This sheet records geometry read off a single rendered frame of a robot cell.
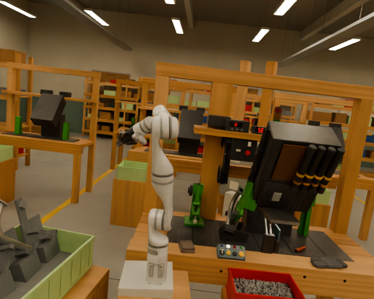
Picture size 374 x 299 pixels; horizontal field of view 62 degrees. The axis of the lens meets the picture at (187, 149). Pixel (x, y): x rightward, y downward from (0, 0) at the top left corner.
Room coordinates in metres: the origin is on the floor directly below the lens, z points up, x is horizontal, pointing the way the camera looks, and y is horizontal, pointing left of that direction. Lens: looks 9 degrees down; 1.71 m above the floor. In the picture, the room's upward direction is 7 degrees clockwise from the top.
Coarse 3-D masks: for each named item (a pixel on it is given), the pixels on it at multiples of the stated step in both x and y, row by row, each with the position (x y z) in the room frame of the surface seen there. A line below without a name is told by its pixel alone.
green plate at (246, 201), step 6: (246, 186) 1.87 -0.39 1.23; (252, 186) 1.78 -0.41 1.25; (246, 192) 1.82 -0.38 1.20; (252, 192) 1.79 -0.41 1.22; (240, 198) 1.88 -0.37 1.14; (246, 198) 1.78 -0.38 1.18; (252, 198) 1.79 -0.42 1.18; (240, 204) 1.83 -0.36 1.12; (246, 204) 1.79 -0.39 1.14; (252, 204) 1.79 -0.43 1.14; (252, 210) 1.79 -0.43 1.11
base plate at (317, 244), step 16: (176, 224) 1.94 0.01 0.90; (208, 224) 2.01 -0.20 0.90; (176, 240) 1.71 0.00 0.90; (192, 240) 1.73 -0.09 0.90; (208, 240) 1.76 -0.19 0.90; (256, 240) 1.84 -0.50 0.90; (288, 240) 1.89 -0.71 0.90; (304, 240) 1.92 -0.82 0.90; (320, 240) 1.95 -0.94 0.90; (304, 256) 1.70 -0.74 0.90; (336, 256) 1.74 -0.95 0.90
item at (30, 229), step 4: (28, 224) 1.42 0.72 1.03; (32, 224) 1.43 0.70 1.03; (28, 228) 1.41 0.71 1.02; (32, 228) 1.42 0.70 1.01; (36, 228) 1.40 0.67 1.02; (28, 232) 1.40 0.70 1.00; (32, 232) 1.39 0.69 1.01; (36, 232) 1.39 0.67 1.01; (40, 232) 1.49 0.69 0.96; (44, 232) 1.50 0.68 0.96; (40, 236) 1.48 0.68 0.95; (44, 236) 1.47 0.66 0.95; (48, 236) 1.47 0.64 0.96
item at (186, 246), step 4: (180, 240) 1.65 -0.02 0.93; (184, 240) 1.66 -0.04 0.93; (188, 240) 1.66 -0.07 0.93; (180, 244) 1.61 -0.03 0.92; (184, 244) 1.61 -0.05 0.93; (188, 244) 1.61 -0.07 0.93; (192, 244) 1.62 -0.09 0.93; (180, 248) 1.59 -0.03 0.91; (184, 248) 1.57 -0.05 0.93; (188, 248) 1.58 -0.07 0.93; (192, 248) 1.58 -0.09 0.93; (184, 252) 1.57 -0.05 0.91; (188, 252) 1.57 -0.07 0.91; (192, 252) 1.58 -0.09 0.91
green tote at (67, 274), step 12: (48, 228) 1.56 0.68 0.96; (60, 240) 1.55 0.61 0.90; (72, 240) 1.54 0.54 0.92; (84, 240) 1.53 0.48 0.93; (72, 252) 1.54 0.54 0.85; (84, 252) 1.43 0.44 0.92; (60, 264) 1.23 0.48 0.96; (72, 264) 1.32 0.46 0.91; (84, 264) 1.44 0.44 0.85; (48, 276) 1.13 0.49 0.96; (60, 276) 1.22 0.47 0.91; (72, 276) 1.33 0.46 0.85; (36, 288) 1.06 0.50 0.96; (48, 288) 1.14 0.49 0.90; (60, 288) 1.22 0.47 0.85
